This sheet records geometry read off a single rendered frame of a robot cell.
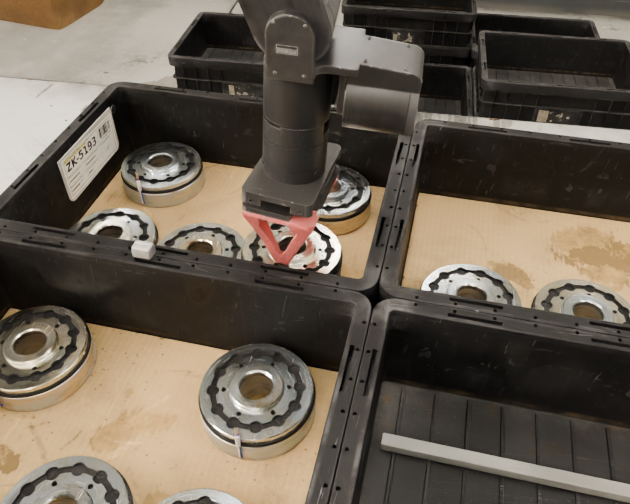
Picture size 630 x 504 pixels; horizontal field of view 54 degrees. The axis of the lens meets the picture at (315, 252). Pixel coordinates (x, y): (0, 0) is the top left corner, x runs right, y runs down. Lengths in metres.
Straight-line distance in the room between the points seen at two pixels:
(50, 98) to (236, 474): 0.98
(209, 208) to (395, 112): 0.36
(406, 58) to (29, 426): 0.45
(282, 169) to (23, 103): 0.91
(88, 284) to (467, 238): 0.43
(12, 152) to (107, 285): 0.64
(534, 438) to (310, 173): 0.31
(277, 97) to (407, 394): 0.30
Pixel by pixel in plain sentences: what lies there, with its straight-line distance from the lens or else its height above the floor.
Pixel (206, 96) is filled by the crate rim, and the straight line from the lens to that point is 0.82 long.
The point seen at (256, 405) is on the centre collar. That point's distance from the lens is 0.55.
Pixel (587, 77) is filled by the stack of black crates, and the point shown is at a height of 0.49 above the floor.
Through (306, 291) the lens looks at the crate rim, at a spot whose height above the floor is 0.93.
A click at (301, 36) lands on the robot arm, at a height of 1.14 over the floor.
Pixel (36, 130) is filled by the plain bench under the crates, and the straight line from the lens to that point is 1.28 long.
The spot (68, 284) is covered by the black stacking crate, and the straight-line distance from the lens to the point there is 0.66.
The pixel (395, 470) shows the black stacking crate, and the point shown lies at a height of 0.83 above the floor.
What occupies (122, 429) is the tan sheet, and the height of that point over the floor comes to 0.83.
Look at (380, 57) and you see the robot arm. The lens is 0.49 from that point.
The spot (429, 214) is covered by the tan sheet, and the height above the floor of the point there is 0.83.
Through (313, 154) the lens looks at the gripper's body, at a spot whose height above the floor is 1.02.
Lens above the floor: 1.32
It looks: 43 degrees down
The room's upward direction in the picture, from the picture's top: straight up
